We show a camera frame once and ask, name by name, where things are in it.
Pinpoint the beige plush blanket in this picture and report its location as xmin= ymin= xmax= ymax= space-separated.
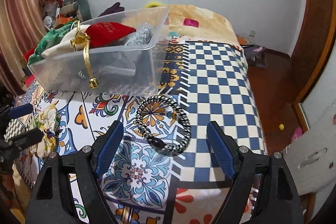
xmin=122 ymin=5 xmax=240 ymax=46

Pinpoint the dark purple clothing pile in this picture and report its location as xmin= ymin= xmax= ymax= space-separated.
xmin=99 ymin=2 xmax=125 ymax=16

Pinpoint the white cloth drawstring pouch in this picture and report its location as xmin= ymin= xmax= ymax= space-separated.
xmin=42 ymin=28 xmax=85 ymax=59

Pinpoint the green knitted cloth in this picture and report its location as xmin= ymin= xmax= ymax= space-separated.
xmin=28 ymin=22 xmax=72 ymax=66

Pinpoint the red pouch with gold cord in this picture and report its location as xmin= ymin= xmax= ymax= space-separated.
xmin=70 ymin=21 xmax=136 ymax=89

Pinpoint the brown wooden wardrobe door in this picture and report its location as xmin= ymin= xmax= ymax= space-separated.
xmin=290 ymin=0 xmax=335 ymax=113

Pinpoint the clear plastic storage box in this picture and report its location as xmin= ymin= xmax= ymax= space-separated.
xmin=29 ymin=10 xmax=169 ymax=97

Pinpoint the striped brown curtain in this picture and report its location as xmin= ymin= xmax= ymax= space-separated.
xmin=1 ymin=0 xmax=46 ymax=95

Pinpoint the black white braided bracelet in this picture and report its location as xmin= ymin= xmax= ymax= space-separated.
xmin=135 ymin=95 xmax=192 ymax=154

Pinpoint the white suitcase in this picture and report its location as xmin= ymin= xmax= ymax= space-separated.
xmin=284 ymin=105 xmax=335 ymax=196

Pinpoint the grey fabric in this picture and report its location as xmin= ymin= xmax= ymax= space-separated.
xmin=125 ymin=23 xmax=153 ymax=46

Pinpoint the floral yellow cloth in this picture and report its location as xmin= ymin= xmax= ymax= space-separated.
xmin=29 ymin=104 xmax=60 ymax=159

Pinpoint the grey green plush toy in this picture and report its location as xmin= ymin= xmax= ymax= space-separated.
xmin=59 ymin=0 xmax=92 ymax=22

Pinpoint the patterned patchwork bed cover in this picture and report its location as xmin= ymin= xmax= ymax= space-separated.
xmin=10 ymin=35 xmax=268 ymax=224

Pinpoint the yellow foam arc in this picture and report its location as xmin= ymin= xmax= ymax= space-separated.
xmin=145 ymin=1 xmax=165 ymax=9

